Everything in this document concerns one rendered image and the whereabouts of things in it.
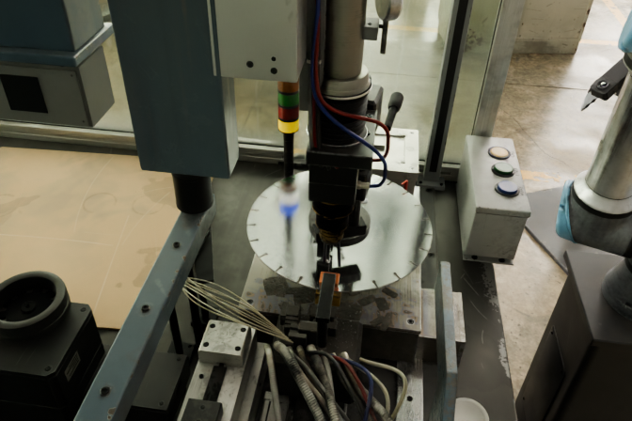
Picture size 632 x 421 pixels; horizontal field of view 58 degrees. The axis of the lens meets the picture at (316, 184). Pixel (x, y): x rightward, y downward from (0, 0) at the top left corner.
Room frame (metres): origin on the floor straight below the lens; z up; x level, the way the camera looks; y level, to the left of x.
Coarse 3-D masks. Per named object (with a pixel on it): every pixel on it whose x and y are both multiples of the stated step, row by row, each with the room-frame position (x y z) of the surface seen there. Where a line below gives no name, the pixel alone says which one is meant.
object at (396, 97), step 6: (390, 96) 0.75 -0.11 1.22; (396, 96) 0.75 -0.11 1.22; (402, 96) 0.75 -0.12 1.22; (390, 102) 0.73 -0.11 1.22; (396, 102) 0.73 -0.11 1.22; (402, 102) 0.74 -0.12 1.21; (390, 108) 0.72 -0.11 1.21; (396, 108) 0.73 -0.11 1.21; (390, 114) 0.71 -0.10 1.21; (390, 120) 0.70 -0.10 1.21; (390, 126) 0.69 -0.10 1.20
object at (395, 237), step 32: (288, 192) 0.86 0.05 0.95; (384, 192) 0.86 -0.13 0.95; (256, 224) 0.76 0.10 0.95; (288, 224) 0.76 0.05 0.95; (384, 224) 0.77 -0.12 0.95; (416, 224) 0.77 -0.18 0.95; (288, 256) 0.68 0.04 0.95; (352, 256) 0.69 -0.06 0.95; (384, 256) 0.69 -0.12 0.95; (416, 256) 0.69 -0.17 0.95; (320, 288) 0.61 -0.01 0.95; (352, 288) 0.61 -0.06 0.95
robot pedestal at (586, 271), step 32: (576, 256) 0.92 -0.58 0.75; (608, 256) 0.92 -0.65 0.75; (576, 288) 0.82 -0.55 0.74; (576, 320) 0.80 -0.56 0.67; (608, 320) 0.74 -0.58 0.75; (544, 352) 0.86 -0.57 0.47; (576, 352) 0.74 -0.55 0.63; (608, 352) 0.70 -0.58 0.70; (544, 384) 0.80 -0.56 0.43; (576, 384) 0.70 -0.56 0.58; (608, 384) 0.69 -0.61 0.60; (544, 416) 0.74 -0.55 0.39; (576, 416) 0.70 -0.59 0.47; (608, 416) 0.69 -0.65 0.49
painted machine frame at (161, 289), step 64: (0, 0) 0.63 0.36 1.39; (64, 0) 0.62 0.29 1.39; (128, 0) 0.55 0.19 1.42; (192, 0) 0.54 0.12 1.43; (0, 64) 0.63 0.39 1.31; (64, 64) 0.61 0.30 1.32; (128, 64) 0.55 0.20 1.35; (192, 64) 0.54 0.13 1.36; (192, 128) 0.54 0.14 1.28; (192, 192) 0.67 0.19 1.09; (192, 256) 0.60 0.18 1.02; (128, 320) 0.46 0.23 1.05; (192, 320) 0.65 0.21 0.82; (128, 384) 0.37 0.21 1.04
